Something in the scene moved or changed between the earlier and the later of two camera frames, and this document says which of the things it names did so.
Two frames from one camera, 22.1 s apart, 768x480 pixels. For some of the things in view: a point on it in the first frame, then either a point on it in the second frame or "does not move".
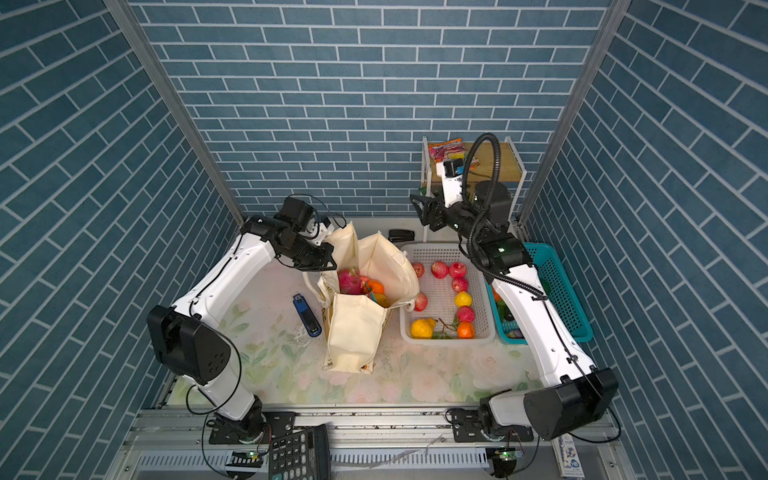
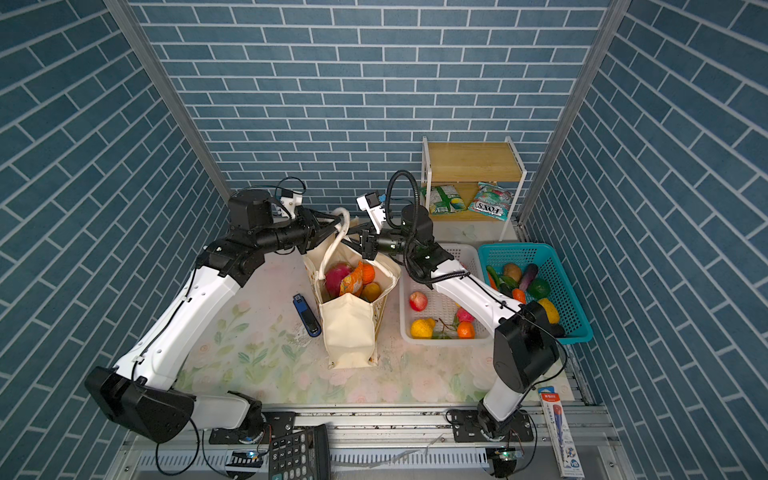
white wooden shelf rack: [480, 167] does not move
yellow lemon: [422, 328] does not move
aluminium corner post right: [614, 18] does not move
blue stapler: [307, 316] does not move
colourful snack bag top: [448, 150] → [352, 282]
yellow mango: [382, 299] → [372, 291]
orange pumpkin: [376, 286] → [368, 273]
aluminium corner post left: [130, 21] does not move
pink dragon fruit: [350, 281] → [333, 278]
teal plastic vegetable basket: [553, 275] does not move
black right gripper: [433, 208] → [371, 244]
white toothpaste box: [567, 457] does not move
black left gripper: [322, 263] → [311, 228]
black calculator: [300, 455] does not move
